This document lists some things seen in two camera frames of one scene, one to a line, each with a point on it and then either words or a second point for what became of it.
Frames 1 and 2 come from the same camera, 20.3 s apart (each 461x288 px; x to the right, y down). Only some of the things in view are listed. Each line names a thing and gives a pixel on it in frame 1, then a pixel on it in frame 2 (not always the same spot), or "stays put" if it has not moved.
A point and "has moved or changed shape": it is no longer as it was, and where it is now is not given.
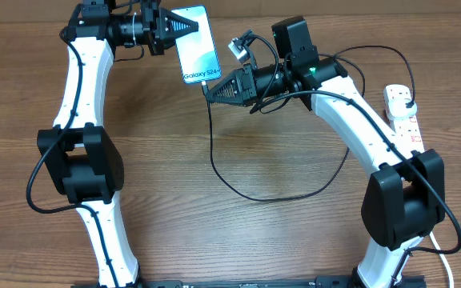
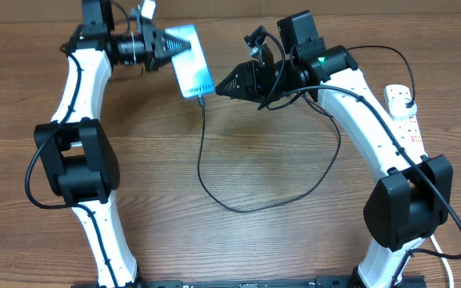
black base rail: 320,282 stays put
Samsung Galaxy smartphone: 197,51 has moved or changed shape
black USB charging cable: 410,104 to 337,131
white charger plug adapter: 398,110 stays put
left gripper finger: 172,26 to 170,46
